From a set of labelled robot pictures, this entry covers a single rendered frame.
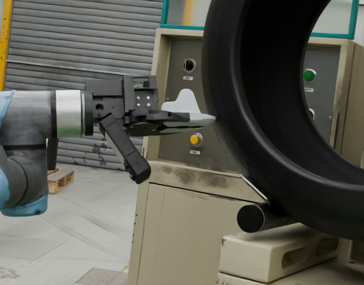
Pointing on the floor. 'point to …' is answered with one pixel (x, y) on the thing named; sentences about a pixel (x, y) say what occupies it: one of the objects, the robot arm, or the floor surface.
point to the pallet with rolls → (57, 185)
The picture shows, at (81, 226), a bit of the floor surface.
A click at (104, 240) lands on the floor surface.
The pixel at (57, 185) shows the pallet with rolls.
